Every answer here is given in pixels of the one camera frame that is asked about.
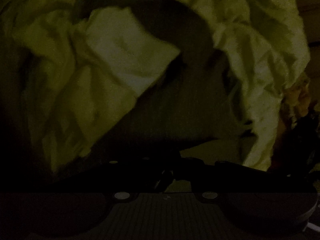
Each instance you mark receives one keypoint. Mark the dark polka dot garment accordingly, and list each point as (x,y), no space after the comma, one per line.
(196,100)

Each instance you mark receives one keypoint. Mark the floral print duvet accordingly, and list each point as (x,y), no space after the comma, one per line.
(72,80)

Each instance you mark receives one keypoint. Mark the fringed brown pillow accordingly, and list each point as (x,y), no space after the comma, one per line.
(296,101)

